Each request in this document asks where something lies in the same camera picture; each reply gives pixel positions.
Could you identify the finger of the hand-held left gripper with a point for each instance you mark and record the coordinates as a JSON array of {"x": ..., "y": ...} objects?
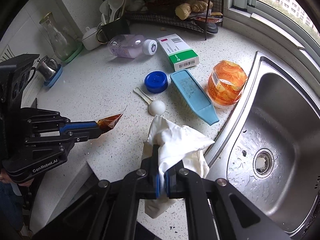
[
  {"x": 86, "y": 135},
  {"x": 75, "y": 125}
]

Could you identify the white tissue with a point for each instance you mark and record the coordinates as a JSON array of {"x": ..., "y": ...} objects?
[{"x": 175, "y": 140}]

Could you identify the white and green box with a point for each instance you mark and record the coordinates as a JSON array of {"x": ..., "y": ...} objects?
[{"x": 180, "y": 52}]

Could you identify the blue round lid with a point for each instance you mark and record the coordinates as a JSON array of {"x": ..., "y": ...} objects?
[{"x": 156, "y": 81}]

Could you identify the red snack packet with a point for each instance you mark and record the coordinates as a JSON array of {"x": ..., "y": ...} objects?
[{"x": 207, "y": 18}]

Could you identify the white plastic measuring spoon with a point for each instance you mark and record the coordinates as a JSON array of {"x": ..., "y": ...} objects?
[{"x": 157, "y": 107}]

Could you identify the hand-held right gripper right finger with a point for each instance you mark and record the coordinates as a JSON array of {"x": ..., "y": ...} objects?
[{"x": 167, "y": 183}]

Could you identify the blue scrub brush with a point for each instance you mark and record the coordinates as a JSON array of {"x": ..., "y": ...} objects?
[{"x": 192, "y": 92}]

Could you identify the small steel pitcher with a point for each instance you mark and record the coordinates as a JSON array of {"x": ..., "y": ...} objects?
[{"x": 47, "y": 68}]

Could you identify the ginger root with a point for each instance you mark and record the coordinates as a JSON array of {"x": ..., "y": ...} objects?
[{"x": 183, "y": 11}]

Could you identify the person's left hand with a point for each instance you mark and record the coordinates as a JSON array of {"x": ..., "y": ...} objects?
[{"x": 3, "y": 177}]

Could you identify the clear purple bottle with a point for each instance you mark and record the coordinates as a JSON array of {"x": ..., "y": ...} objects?
[{"x": 125, "y": 46}]

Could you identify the white ceramic pot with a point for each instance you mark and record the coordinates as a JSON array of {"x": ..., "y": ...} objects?
[{"x": 90, "y": 38}]

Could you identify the orange plastic jar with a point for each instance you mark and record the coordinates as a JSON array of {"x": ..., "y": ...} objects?
[{"x": 225, "y": 85}]

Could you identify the dark utensil mug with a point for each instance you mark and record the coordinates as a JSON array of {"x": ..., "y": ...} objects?
[{"x": 115, "y": 30}]

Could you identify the black round dish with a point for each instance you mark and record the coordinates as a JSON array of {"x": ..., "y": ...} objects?
[{"x": 212, "y": 28}]

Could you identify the large white serving spoon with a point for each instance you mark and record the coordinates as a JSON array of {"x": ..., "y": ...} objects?
[{"x": 117, "y": 2}]

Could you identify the green tray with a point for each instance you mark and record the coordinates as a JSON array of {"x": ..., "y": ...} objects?
[{"x": 78, "y": 52}]

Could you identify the sink drain strainer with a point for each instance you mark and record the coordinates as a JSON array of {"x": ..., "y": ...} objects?
[{"x": 262, "y": 163}]

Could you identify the blue coaster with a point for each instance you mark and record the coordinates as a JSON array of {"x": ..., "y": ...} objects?
[{"x": 56, "y": 78}]

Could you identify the brown sauce packet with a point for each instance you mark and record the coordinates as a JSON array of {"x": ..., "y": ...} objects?
[{"x": 110, "y": 121}]

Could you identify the glass carafe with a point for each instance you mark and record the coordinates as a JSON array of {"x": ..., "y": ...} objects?
[{"x": 57, "y": 40}]

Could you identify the wooden chopsticks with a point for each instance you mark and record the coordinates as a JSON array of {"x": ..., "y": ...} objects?
[{"x": 125, "y": 0}]

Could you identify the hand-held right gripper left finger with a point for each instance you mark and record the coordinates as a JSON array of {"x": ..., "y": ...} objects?
[{"x": 157, "y": 182}]

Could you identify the garlic bulb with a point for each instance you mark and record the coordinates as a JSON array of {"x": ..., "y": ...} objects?
[{"x": 138, "y": 3}]

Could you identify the stainless steel sink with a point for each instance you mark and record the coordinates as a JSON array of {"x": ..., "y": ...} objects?
[{"x": 270, "y": 120}]

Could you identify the small white serving spoon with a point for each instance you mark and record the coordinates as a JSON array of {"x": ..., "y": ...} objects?
[{"x": 104, "y": 7}]

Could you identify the person's blue jeans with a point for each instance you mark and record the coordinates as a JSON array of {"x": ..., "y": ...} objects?
[{"x": 10, "y": 205}]

